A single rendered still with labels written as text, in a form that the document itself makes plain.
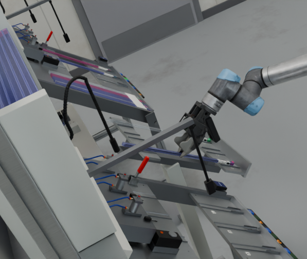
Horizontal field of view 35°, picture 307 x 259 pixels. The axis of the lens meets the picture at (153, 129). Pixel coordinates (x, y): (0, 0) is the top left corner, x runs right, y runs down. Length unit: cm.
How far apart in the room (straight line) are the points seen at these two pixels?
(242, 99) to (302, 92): 186
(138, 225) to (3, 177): 66
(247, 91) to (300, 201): 116
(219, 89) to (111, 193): 62
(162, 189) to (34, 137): 96
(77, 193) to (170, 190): 88
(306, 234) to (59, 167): 198
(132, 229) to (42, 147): 51
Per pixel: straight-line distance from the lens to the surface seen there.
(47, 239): 74
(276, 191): 290
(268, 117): 345
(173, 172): 197
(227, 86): 178
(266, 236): 173
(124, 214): 129
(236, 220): 175
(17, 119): 78
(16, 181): 67
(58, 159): 83
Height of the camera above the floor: 204
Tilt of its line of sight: 34 degrees down
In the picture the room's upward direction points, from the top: 21 degrees counter-clockwise
